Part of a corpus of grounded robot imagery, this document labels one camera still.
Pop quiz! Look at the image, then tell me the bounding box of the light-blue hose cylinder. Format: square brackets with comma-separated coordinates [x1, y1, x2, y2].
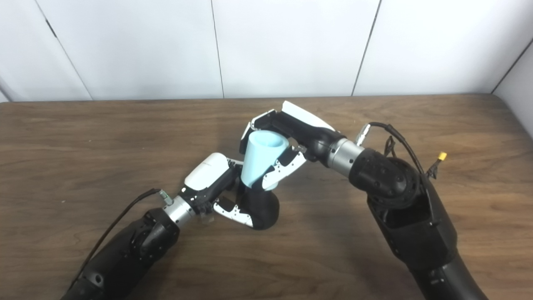
[241, 130, 289, 190]

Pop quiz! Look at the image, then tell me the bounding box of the black-white right robot hand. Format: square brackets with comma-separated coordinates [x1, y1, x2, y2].
[239, 100, 346, 191]

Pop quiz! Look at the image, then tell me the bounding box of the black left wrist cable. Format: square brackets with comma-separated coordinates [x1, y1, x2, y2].
[69, 188, 173, 292]

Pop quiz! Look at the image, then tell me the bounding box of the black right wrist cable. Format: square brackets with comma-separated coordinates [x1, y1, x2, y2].
[356, 122, 438, 180]

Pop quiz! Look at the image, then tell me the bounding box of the black-white left robot hand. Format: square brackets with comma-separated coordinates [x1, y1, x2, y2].
[180, 152, 254, 229]

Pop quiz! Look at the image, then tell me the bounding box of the black funnel-shaped nozzle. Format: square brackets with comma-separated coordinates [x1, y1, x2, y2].
[235, 183, 279, 230]

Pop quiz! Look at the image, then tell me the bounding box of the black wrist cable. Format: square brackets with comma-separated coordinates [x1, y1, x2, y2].
[356, 122, 438, 180]
[69, 188, 173, 292]

